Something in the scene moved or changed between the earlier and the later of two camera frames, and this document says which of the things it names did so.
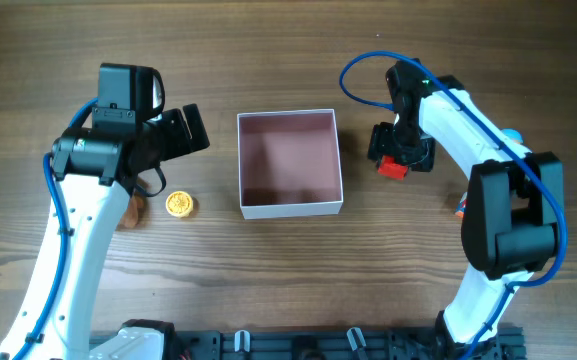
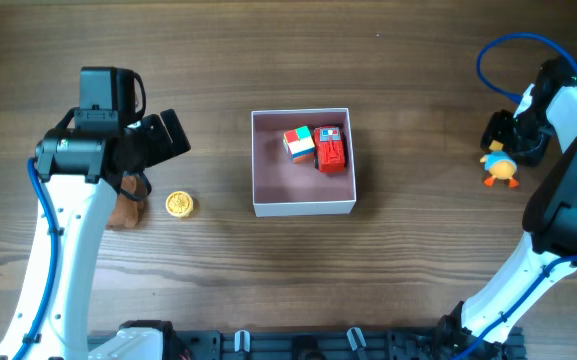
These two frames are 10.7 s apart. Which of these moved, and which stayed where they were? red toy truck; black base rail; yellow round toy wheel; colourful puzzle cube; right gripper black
Moved: red toy truck; right gripper black; colourful puzzle cube
Stayed: yellow round toy wheel; black base rail
